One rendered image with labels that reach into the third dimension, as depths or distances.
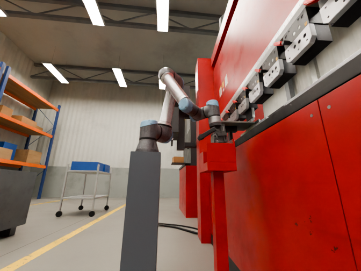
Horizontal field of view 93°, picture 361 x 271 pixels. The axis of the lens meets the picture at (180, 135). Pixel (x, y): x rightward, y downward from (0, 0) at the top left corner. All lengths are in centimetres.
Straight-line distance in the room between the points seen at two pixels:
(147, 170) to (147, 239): 36
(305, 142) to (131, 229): 89
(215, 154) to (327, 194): 51
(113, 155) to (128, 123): 171
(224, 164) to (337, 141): 53
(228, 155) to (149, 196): 50
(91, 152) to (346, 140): 879
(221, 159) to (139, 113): 817
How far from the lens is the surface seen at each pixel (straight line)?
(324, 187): 63
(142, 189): 104
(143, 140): 110
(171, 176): 821
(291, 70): 106
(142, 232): 106
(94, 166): 391
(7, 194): 269
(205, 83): 242
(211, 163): 94
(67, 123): 979
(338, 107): 59
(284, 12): 114
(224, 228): 104
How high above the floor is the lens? 59
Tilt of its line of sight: 16 degrees up
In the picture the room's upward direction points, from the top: 1 degrees clockwise
